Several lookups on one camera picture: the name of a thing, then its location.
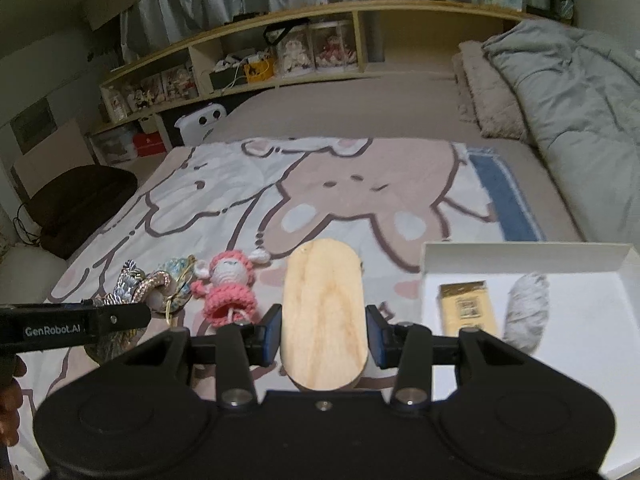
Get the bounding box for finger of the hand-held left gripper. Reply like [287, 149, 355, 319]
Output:
[94, 303, 152, 344]

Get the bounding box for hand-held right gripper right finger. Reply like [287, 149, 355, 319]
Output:
[364, 304, 527, 407]

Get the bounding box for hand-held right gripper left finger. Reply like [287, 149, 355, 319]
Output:
[117, 304, 284, 409]

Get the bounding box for braided rope bundle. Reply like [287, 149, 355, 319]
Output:
[94, 259, 169, 312]

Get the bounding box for oval wooden box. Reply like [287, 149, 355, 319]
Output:
[280, 239, 371, 394]

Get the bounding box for yellow tissue packet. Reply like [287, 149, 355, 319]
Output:
[439, 281, 501, 339]

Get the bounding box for pale fluffy yarn piece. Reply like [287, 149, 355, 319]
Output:
[501, 271, 551, 357]

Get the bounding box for white cardboard tray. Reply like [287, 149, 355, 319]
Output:
[420, 242, 640, 480]

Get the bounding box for person's left hand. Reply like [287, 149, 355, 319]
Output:
[0, 355, 28, 447]

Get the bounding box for pink crocheted doll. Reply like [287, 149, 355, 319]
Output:
[190, 247, 274, 331]

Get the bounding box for dark brown cushion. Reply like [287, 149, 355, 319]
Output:
[27, 164, 139, 261]

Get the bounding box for cartoon printed blanket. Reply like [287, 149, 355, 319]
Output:
[9, 137, 501, 466]

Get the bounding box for clear plastic storage box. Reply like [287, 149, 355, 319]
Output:
[90, 130, 139, 165]

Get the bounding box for red box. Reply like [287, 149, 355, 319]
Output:
[134, 132, 169, 159]

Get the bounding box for beige wooden panel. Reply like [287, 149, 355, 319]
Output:
[10, 117, 96, 197]

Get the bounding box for blue bordered mat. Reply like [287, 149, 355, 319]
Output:
[467, 147, 546, 244]

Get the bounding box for white fan heater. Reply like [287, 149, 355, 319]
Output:
[174, 105, 229, 149]

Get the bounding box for bed with beige sheet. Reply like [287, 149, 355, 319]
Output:
[200, 72, 586, 241]

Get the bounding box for black box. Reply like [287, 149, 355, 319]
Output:
[209, 67, 249, 92]

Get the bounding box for yellow box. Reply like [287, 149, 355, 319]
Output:
[245, 59, 276, 85]

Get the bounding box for beige fluffy pillow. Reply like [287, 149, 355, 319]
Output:
[452, 40, 531, 141]

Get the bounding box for white doll in clear case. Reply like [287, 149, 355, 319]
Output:
[275, 25, 316, 76]

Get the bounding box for doll display cases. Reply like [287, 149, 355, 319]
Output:
[312, 20, 360, 71]

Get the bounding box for grey duvet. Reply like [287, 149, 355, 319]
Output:
[481, 20, 640, 247]

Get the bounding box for wooden shelf headboard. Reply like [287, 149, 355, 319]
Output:
[87, 0, 539, 166]

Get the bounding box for floral drawstring pouch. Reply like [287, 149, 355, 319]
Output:
[150, 255, 199, 319]

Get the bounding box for black cable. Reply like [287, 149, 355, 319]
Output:
[12, 202, 44, 249]

